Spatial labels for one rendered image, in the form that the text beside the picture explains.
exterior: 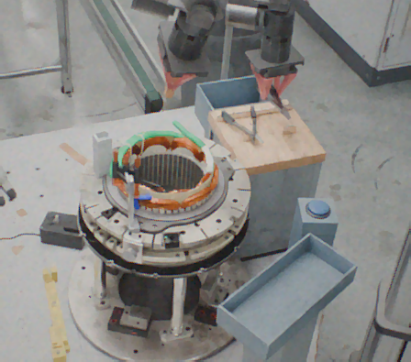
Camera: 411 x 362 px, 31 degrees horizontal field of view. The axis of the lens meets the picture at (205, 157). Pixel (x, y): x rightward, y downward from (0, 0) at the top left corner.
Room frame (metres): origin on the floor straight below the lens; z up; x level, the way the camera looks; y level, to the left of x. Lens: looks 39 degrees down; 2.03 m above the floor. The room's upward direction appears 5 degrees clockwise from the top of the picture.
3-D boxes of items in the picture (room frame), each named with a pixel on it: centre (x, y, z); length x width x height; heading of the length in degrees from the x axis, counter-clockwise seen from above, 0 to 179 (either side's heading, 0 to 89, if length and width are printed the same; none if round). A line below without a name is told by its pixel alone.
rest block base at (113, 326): (0.94, 0.12, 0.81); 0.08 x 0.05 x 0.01; 82
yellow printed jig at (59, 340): (0.96, 0.28, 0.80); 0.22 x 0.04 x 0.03; 19
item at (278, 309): (0.85, -0.16, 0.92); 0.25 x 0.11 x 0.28; 140
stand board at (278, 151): (1.28, -0.12, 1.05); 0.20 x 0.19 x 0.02; 23
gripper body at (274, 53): (1.26, -0.12, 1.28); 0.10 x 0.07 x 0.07; 115
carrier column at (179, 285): (0.93, 0.03, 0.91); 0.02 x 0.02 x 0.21
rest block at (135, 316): (0.95, 0.11, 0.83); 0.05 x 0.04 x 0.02; 82
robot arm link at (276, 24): (1.26, -0.11, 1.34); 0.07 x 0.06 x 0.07; 79
